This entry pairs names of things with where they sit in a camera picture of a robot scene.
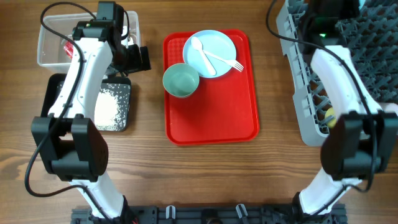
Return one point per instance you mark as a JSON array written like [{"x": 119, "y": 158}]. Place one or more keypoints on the grey dishwasher rack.
[{"x": 372, "y": 40}]

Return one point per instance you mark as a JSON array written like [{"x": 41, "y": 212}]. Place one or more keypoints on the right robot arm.
[{"x": 362, "y": 139}]

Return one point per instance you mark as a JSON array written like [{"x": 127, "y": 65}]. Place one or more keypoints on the white plastic cup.
[{"x": 389, "y": 107}]

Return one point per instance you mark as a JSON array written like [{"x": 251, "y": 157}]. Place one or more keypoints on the white plastic fork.
[{"x": 232, "y": 63}]

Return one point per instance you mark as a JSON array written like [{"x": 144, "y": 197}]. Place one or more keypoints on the black plastic tray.
[{"x": 55, "y": 85}]

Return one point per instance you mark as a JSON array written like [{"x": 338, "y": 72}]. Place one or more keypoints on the pile of rice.
[{"x": 112, "y": 107}]

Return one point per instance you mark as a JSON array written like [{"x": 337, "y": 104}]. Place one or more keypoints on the yellow plastic cup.
[{"x": 330, "y": 117}]

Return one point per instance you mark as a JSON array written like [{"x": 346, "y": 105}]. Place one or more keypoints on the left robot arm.
[{"x": 68, "y": 142}]

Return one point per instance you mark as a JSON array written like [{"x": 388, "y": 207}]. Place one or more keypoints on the green bowl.
[{"x": 180, "y": 80}]

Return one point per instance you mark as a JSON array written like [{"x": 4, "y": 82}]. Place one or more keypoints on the light blue plate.
[{"x": 214, "y": 42}]

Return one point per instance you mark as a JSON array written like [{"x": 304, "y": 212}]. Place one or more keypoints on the white plastic spoon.
[{"x": 197, "y": 45}]

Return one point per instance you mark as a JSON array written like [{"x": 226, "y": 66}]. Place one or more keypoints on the clear plastic bin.
[{"x": 50, "y": 50}]

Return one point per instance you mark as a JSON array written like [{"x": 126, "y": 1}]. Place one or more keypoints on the red snack wrapper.
[{"x": 68, "y": 48}]

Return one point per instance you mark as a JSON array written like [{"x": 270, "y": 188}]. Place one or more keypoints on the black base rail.
[{"x": 277, "y": 213}]

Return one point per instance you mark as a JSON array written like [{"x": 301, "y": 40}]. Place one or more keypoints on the white napkin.
[{"x": 126, "y": 39}]

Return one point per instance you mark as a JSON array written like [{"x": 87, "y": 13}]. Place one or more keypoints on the red serving tray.
[{"x": 223, "y": 108}]

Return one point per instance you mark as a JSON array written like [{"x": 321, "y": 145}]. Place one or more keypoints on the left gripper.
[{"x": 135, "y": 64}]

